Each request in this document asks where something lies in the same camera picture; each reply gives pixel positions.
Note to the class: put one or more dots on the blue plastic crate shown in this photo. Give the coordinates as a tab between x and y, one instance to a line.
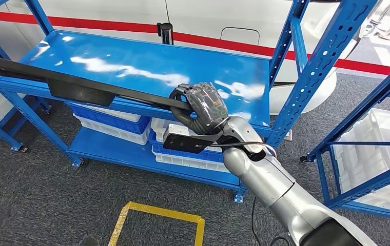
195	157
113	124

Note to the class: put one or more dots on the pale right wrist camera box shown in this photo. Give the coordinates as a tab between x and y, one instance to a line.
173	129

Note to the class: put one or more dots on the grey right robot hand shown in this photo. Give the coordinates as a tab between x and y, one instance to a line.
207	108

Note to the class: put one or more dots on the red barrier belt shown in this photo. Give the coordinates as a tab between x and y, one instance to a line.
96	23

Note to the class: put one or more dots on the grey floor outlet plate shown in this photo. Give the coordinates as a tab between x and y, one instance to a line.
288	135

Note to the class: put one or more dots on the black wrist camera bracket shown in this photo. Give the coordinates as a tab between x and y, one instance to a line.
184	144

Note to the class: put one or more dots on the black stanchion post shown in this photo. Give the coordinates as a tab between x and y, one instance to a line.
165	34

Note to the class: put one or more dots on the long black plastic part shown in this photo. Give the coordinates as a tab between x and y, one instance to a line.
79	93

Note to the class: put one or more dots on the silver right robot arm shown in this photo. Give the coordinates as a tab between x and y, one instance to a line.
266	173

